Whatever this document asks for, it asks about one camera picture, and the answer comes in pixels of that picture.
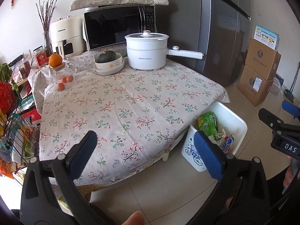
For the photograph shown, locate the cardboard box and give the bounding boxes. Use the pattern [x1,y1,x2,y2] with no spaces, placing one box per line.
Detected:
[245,38,281,81]
[237,65,273,107]

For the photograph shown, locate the red labelled jar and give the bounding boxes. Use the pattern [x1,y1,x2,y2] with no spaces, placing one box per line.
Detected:
[34,46,48,68]

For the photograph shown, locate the person's left thumb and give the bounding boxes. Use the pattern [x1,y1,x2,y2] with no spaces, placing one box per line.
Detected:
[122,211,145,225]

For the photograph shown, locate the small orange tangerine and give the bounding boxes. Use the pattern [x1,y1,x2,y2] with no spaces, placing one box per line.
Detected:
[57,83,65,91]

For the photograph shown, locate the blue biscuit box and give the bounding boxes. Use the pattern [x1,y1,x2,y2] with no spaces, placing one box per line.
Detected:
[220,135,235,153]

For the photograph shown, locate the white tissue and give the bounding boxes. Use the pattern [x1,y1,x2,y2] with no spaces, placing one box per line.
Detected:
[208,129,228,147]

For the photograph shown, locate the floral tablecloth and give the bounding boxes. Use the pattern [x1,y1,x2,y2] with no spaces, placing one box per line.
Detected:
[29,52,229,187]

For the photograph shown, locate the blue white printed box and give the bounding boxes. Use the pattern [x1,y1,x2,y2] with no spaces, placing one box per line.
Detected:
[253,25,280,51]

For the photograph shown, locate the green snack bag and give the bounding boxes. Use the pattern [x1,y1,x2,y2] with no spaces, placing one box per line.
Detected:
[197,111,218,137]

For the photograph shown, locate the broom and dustpan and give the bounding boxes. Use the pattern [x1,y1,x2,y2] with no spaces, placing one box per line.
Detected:
[284,62,300,103]

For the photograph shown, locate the black microwave oven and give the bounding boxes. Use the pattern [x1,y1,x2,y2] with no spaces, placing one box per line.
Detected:
[83,5,157,51]

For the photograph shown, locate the black wire rack with snacks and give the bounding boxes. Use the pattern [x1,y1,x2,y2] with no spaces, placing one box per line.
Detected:
[1,56,41,179]

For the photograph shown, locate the white air fryer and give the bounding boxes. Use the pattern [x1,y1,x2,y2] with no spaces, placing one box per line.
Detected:
[49,16,86,59]

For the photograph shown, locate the white electric cooking pot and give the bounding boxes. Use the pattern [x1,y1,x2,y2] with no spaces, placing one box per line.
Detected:
[124,31,204,70]

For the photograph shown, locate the glass teapot with wooden lid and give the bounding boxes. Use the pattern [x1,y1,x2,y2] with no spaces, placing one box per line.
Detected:
[49,61,77,90]

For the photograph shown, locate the person's right hand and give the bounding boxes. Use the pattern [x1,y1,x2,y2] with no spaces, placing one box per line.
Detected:
[283,164,293,188]

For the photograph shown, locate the upper cardboard box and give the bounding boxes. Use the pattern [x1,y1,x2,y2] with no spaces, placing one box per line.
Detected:
[245,38,281,81]

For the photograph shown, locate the grey refrigerator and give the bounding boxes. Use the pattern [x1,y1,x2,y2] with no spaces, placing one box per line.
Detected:
[156,0,251,86]

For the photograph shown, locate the dark green pumpkin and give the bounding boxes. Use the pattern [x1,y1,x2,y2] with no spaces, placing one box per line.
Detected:
[95,49,117,63]

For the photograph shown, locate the lower cardboard box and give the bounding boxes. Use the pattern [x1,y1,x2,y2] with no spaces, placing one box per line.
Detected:
[237,65,273,107]

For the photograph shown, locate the white trash bin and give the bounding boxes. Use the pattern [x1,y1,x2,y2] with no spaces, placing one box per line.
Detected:
[181,102,248,172]

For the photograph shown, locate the large orange fruit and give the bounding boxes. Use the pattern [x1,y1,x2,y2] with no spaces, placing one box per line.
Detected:
[48,54,63,68]

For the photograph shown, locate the dried twig bouquet vase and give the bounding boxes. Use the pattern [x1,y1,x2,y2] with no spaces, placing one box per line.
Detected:
[36,0,57,57]

